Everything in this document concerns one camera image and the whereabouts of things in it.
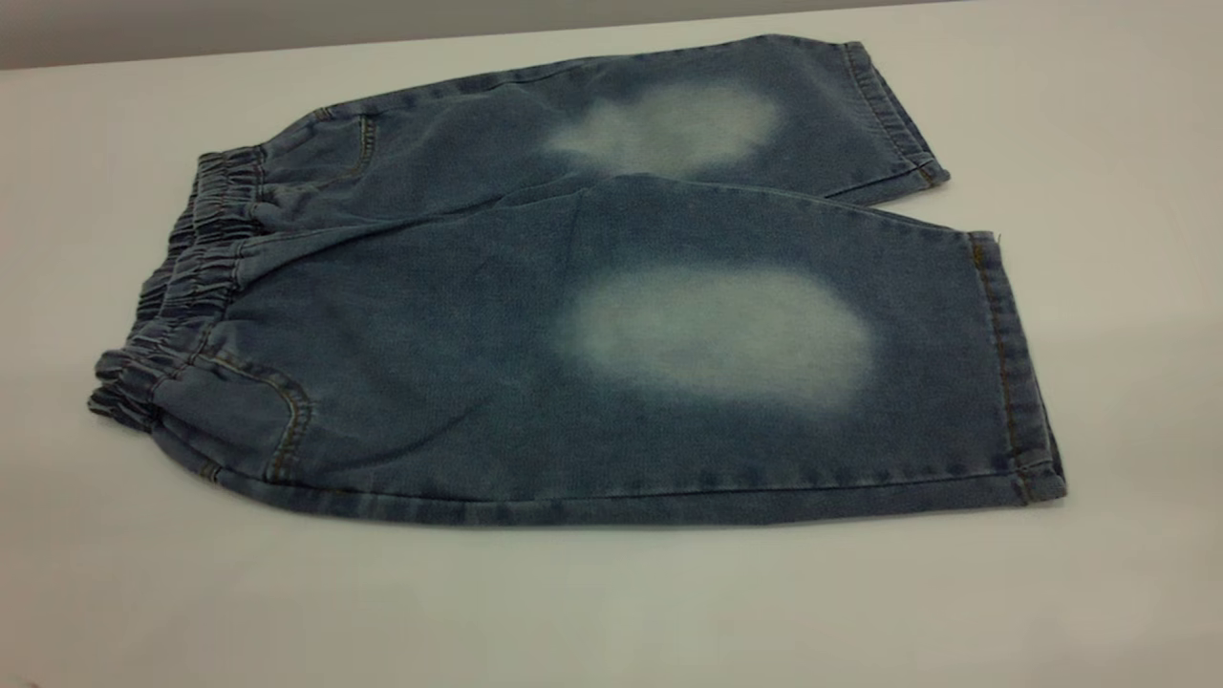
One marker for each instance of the blue denim children's pants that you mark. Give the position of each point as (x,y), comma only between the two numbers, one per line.
(478,382)

